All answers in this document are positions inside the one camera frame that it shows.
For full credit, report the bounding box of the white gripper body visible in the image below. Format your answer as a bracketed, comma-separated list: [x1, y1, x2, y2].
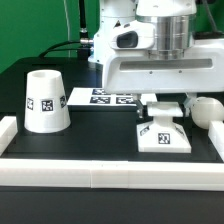
[102, 19, 224, 94]

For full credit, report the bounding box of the white lamp base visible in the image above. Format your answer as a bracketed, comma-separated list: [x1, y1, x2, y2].
[137, 102, 191, 153]

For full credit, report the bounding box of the white front fence wall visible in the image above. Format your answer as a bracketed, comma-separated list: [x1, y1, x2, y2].
[0, 159, 224, 191]

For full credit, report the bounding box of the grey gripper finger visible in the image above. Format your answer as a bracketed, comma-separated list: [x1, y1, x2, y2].
[183, 93, 197, 117]
[136, 94, 144, 118]

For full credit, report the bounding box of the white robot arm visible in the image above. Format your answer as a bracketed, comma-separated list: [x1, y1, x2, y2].
[89, 0, 224, 116]

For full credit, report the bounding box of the white marker sheet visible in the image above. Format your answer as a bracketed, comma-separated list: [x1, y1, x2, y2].
[68, 87, 135, 106]

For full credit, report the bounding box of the white lamp shade cone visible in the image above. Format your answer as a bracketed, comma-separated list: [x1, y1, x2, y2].
[24, 70, 71, 133]

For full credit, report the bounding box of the white lamp bulb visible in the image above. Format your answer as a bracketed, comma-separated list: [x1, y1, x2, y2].
[191, 97, 224, 129]

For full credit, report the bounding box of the white thin cable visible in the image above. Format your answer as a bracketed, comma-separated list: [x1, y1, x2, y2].
[63, 0, 72, 58]

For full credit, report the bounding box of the black cable bundle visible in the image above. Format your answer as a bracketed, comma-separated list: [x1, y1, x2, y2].
[38, 0, 95, 60]

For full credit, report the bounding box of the white left fence wall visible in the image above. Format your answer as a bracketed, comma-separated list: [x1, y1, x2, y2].
[0, 116, 18, 156]

